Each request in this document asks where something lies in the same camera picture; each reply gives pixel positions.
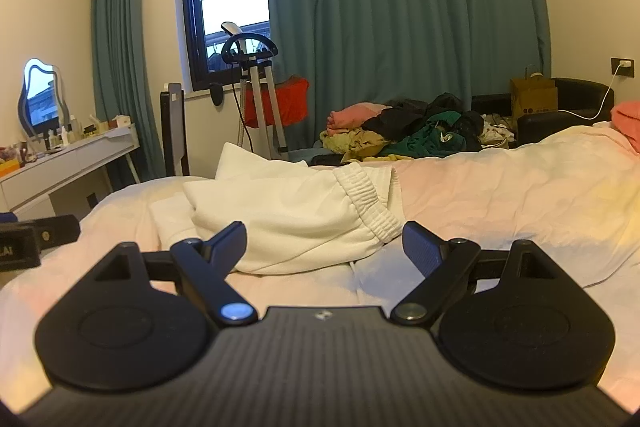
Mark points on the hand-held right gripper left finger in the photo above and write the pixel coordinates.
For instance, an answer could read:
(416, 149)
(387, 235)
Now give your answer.
(227, 249)

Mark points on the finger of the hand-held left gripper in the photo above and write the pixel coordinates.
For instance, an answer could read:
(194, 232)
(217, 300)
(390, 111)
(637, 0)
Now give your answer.
(55, 232)

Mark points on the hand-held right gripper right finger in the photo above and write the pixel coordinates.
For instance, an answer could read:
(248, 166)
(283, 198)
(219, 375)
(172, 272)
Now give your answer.
(422, 249)

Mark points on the white sweatpants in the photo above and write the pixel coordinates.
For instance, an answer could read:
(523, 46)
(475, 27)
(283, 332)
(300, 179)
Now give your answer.
(300, 217)

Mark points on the white dressing table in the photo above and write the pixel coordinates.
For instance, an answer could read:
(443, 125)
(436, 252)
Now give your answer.
(60, 167)

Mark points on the bed with pale pink sheet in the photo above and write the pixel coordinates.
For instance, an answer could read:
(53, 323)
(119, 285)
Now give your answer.
(500, 207)

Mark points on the row of cosmetic bottles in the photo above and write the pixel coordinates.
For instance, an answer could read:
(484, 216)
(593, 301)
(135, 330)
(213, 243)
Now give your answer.
(60, 137)

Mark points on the green garment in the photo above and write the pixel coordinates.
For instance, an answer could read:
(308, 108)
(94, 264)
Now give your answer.
(425, 142)

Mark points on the yellow garment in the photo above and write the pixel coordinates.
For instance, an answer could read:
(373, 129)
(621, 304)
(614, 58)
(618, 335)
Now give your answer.
(355, 142)

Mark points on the tissue box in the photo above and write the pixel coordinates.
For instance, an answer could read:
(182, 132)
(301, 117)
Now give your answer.
(119, 122)

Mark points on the black chair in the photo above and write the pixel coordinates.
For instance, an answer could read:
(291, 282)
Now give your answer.
(172, 132)

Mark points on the black garment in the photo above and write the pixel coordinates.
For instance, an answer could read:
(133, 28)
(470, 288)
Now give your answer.
(405, 117)

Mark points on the wavy framed mirror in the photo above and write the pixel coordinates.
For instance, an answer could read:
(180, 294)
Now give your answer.
(41, 97)

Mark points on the pink garment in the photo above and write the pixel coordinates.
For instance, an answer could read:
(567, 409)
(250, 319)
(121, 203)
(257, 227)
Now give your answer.
(350, 116)

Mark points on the exercise bike with red cloth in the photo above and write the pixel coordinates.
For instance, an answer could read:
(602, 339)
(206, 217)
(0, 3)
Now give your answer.
(255, 72)

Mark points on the brown paper bag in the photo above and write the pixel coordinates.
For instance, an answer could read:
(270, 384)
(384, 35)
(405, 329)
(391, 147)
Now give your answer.
(533, 97)

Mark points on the black sofa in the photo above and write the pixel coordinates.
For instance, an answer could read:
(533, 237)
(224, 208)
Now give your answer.
(565, 107)

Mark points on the narrow teal curtain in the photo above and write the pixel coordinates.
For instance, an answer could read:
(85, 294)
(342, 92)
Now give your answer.
(122, 42)

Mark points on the pink pillow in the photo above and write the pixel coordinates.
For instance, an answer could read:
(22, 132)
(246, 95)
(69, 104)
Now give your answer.
(627, 119)

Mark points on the wide teal curtain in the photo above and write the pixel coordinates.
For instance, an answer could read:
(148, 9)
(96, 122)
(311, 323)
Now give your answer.
(400, 7)

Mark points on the black wall outlet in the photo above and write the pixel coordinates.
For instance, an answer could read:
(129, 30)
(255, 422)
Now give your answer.
(622, 67)

